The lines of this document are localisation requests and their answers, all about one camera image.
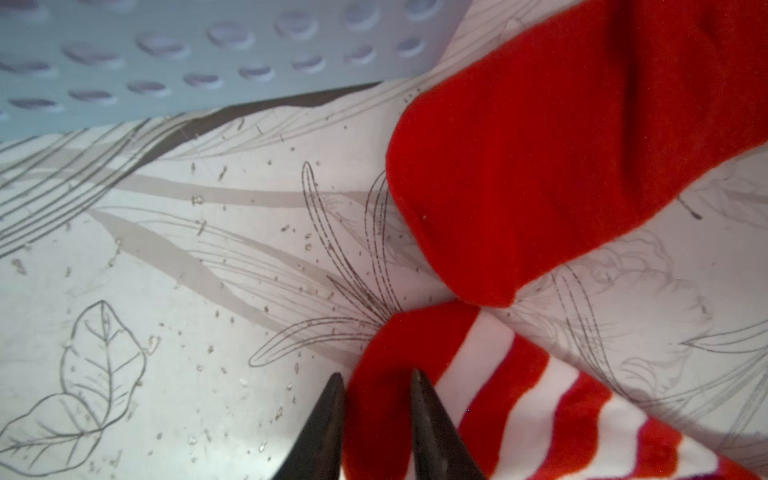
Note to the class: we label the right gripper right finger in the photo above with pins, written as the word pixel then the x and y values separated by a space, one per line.
pixel 438 451

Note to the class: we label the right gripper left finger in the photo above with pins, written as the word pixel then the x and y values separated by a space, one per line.
pixel 316 454

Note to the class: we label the red white striped sock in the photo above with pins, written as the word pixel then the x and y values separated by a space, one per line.
pixel 521 412

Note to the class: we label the plain red sock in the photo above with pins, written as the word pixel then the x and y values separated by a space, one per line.
pixel 573 133

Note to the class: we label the light blue plastic basket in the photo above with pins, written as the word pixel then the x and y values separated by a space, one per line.
pixel 67 65

